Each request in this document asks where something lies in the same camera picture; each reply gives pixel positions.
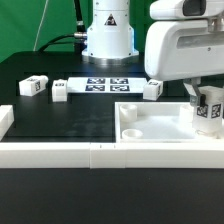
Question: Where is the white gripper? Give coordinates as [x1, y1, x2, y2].
[144, 20, 224, 107]

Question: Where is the white fiducial tag sheet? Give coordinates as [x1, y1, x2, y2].
[67, 77, 147, 94]

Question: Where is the black cable bundle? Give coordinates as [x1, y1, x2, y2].
[37, 0, 88, 54]

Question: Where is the white square tabletop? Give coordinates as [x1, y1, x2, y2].
[115, 102, 224, 143]

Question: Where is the white U-shaped fence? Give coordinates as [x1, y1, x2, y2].
[0, 105, 224, 168]

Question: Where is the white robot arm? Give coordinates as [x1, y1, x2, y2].
[82, 0, 224, 106]

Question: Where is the thin white cable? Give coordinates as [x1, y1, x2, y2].
[32, 0, 50, 53]

